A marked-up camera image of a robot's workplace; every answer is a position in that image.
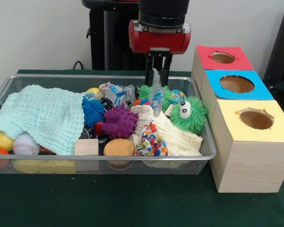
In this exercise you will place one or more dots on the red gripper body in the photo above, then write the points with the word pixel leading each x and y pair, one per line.
pixel 160 40

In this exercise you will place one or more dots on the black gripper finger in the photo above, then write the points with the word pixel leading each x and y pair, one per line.
pixel 166 71
pixel 149 71

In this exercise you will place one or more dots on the clear snack packet blue print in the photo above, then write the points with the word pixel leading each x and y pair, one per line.
pixel 156 99

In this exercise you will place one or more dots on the wooden three-hole sorting box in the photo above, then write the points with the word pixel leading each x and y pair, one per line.
pixel 250 165

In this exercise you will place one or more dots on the green spiky puffer ball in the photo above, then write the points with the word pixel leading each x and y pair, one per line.
pixel 144 92

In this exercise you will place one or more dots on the green puffer toy with eyes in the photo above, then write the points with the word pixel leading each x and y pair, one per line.
pixel 193 118

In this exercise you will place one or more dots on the purple spiky rubber toy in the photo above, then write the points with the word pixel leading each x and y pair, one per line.
pixel 120 123

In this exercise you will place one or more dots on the multicolour print fabric bundle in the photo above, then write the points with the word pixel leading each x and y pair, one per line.
pixel 151 139

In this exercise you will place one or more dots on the blue puffer ball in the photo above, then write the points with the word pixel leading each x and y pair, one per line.
pixel 92 110

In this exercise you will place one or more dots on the cream waffle cloth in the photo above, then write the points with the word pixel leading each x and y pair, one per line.
pixel 179 139

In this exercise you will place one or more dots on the orange round foam disc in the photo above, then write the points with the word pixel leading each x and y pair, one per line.
pixel 119 147

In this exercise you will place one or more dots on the plain wooden cube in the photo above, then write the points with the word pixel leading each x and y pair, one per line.
pixel 86 147

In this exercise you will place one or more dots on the mint green waffle cloth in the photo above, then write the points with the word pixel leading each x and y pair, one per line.
pixel 42 113

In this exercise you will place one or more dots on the black standing panel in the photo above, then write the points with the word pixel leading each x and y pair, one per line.
pixel 281 47

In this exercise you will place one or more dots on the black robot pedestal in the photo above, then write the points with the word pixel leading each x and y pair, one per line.
pixel 118 47

